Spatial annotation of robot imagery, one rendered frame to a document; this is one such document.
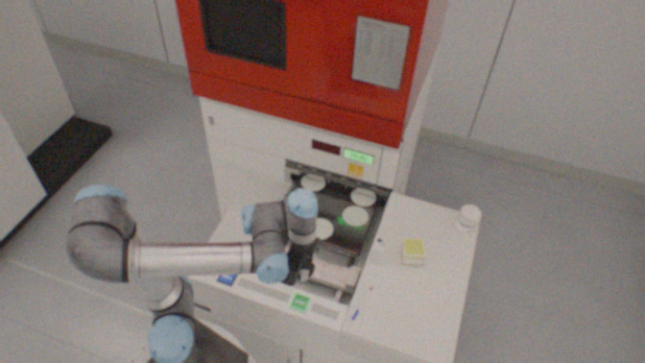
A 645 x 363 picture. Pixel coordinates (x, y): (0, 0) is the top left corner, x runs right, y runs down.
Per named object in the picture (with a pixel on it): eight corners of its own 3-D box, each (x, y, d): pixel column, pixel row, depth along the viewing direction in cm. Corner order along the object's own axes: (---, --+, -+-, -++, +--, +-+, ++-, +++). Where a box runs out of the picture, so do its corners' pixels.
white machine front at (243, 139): (213, 158, 224) (201, 84, 194) (389, 210, 206) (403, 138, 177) (209, 162, 222) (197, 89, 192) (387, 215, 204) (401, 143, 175)
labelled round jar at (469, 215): (456, 218, 185) (463, 202, 178) (475, 224, 184) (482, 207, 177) (453, 232, 181) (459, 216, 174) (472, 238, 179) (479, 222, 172)
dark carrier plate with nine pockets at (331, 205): (304, 168, 211) (304, 167, 210) (382, 190, 203) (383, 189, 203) (271, 228, 189) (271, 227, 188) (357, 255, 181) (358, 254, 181)
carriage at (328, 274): (268, 246, 188) (267, 241, 186) (360, 277, 180) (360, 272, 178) (258, 262, 183) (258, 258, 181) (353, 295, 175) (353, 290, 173)
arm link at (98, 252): (55, 267, 98) (295, 260, 112) (62, 225, 105) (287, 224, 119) (62, 300, 105) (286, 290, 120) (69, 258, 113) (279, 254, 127)
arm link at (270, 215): (243, 232, 118) (289, 226, 120) (239, 199, 126) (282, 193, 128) (246, 253, 124) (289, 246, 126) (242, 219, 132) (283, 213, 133)
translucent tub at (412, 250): (398, 249, 175) (401, 237, 170) (419, 249, 175) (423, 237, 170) (400, 266, 170) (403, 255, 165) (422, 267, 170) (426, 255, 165)
